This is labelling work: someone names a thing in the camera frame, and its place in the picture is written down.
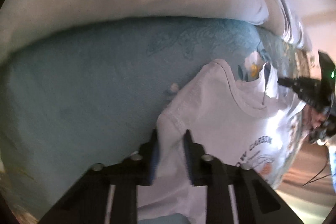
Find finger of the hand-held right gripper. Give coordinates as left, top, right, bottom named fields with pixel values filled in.
left=278, top=76, right=324, bottom=109

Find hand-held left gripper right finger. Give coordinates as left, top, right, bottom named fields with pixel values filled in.
left=184, top=130, right=302, bottom=224

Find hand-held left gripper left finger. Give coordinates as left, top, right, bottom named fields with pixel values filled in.
left=39, top=130, right=159, bottom=224

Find pale printed t-shirt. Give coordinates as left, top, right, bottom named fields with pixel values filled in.
left=136, top=59, right=313, bottom=224

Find person's right hand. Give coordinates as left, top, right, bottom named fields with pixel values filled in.
left=306, top=107, right=328, bottom=135

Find black cable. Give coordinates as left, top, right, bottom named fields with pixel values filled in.
left=302, top=145, right=336, bottom=187

